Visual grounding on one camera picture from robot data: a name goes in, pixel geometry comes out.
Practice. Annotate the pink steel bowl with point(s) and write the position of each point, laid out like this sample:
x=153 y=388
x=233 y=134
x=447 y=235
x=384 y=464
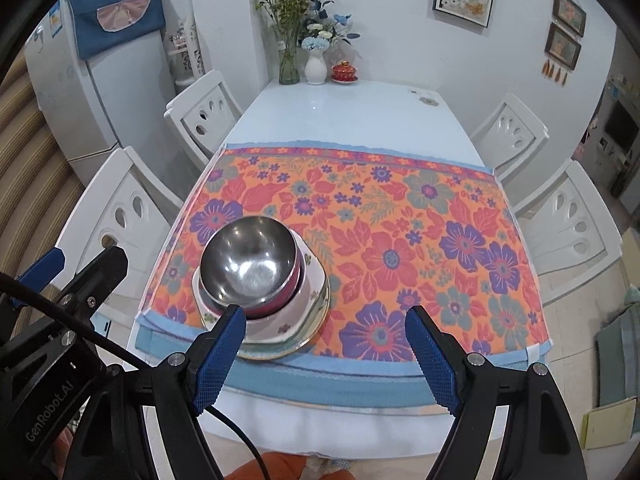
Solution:
x=247 y=262

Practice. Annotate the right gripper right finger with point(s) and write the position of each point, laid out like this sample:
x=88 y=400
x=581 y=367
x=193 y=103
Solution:
x=539 y=441

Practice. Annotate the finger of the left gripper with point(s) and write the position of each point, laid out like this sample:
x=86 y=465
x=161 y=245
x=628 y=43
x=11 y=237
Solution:
x=83 y=293
x=40 y=274

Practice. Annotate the white refrigerator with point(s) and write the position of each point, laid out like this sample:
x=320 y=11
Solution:
x=116 y=99

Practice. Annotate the white ceramic flower vase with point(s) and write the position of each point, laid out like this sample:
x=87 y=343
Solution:
x=315 y=68

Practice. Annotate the white chair far left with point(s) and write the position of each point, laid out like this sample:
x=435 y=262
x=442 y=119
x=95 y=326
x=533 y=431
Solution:
x=202 y=117

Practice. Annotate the small framed picture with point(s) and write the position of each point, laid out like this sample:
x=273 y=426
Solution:
x=571 y=14
x=562 y=47

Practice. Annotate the white chair near right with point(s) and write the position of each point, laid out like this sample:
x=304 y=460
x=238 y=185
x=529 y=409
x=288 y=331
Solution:
x=568 y=231

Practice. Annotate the white chair far right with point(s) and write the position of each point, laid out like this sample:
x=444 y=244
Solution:
x=509 y=138

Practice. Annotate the small framed picture upper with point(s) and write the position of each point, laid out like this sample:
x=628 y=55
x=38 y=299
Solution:
x=571 y=14

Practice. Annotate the pink patterned melamine bowl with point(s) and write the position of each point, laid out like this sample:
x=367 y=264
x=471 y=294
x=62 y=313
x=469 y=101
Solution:
x=291 y=287

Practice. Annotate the orange hanging wall ornament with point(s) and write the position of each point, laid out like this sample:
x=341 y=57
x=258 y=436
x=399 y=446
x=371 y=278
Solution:
x=555 y=72

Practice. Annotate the red lidded sugar bowl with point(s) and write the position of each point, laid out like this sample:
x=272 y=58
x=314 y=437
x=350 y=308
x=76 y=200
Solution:
x=344 y=73

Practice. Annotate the glass vase with stems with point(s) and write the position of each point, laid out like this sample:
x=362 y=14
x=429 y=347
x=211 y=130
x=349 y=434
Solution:
x=286 y=17

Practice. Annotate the large hexagonal forest plate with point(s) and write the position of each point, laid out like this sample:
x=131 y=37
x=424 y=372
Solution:
x=324 y=295

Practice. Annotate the small hexagonal forest plate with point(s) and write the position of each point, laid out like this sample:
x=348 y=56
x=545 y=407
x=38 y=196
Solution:
x=274 y=327

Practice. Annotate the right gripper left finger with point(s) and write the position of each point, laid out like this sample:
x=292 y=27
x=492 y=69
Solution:
x=183 y=385

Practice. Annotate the white chair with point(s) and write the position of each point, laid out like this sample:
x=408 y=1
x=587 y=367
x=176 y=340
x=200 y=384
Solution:
x=124 y=205
x=202 y=117
x=509 y=138
x=568 y=231

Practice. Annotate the blue fridge cover cloth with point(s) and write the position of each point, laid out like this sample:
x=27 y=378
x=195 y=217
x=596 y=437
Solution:
x=100 y=25

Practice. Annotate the small framed picture lower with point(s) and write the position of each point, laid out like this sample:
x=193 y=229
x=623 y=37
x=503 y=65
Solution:
x=562 y=47

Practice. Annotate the orange floral tablecloth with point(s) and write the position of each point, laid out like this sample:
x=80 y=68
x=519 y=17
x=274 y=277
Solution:
x=392 y=232

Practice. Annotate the white chair near left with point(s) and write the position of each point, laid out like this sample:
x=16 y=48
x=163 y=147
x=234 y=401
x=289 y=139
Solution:
x=124 y=205

